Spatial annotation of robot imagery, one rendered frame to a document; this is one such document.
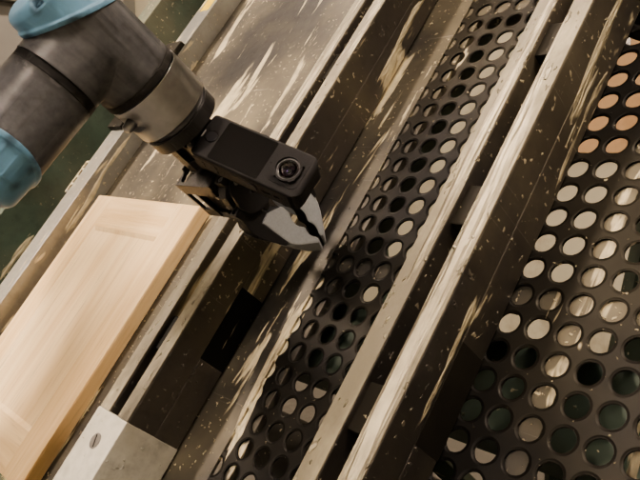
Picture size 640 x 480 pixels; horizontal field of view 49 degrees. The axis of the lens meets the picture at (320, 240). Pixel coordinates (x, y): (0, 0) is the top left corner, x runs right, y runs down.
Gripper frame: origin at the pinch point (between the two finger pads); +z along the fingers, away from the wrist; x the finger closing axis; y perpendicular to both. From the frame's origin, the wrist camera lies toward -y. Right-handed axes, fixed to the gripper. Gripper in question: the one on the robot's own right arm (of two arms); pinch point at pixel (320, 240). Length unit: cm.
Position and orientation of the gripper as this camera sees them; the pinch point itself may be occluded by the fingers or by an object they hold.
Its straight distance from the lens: 74.6
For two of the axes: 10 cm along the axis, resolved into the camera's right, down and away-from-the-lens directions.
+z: 5.8, 5.6, 5.9
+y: -6.7, -0.9, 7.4
